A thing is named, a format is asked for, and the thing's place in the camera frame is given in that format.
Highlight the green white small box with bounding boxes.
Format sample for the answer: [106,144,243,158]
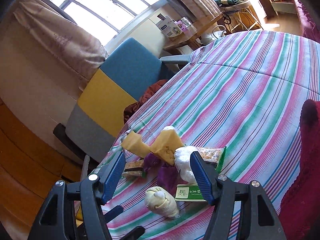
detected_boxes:
[175,184,206,202]

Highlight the purple snack packet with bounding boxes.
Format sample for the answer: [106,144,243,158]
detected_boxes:
[143,153,162,172]
[157,164,178,191]

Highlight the small yellow sponge wedge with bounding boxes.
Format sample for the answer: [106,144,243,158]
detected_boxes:
[121,131,150,158]

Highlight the large yellow sponge block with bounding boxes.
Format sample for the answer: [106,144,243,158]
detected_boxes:
[150,129,184,166]

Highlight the cream plush bun toy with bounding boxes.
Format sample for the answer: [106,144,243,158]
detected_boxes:
[144,186,180,218]

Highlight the cracker packet green ends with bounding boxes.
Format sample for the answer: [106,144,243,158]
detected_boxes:
[198,146,227,173]

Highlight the maroon cloth by headboard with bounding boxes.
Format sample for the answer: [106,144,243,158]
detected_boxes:
[123,79,168,124]

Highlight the striped bed sheet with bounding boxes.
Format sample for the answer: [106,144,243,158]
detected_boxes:
[75,29,320,240]

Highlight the wooden wardrobe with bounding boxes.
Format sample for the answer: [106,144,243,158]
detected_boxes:
[1,102,81,239]

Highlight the red fleece sleeve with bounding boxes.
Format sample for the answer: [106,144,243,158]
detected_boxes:
[279,99,320,239]

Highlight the pink patterned curtain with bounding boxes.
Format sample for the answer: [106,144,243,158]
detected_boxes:
[14,0,108,90]

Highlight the wooden bedside desk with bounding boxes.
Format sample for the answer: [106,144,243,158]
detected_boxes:
[163,13,223,54]

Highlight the white appliance box on desk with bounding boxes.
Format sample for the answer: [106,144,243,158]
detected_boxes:
[156,14,182,38]

